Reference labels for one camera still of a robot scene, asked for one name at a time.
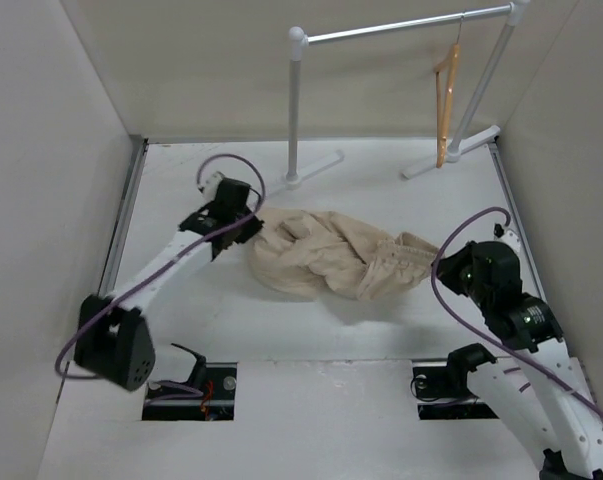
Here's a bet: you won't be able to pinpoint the beige trousers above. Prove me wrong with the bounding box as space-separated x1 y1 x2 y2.
247 208 439 301

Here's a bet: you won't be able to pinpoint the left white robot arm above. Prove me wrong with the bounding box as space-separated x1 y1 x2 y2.
73 173 263 399

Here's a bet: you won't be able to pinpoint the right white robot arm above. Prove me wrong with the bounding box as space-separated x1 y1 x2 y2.
431 241 603 479

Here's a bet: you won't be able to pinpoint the wooden clothes hanger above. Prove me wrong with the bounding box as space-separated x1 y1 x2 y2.
433 13 466 168

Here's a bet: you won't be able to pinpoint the white and silver clothes rack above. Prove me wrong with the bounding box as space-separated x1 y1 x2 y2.
264 1 529 196

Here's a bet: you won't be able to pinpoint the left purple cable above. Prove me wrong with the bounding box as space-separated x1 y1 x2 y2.
54 153 267 381

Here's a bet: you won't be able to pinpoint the purple cable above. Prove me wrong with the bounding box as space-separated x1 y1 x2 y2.
54 153 267 381
429 207 603 436

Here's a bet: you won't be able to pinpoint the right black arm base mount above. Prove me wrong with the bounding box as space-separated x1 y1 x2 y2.
410 361 497 421

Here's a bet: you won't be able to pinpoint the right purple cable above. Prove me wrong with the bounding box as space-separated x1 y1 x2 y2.
429 207 603 436

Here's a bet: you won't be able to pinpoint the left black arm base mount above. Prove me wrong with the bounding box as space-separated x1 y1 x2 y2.
141 363 238 422

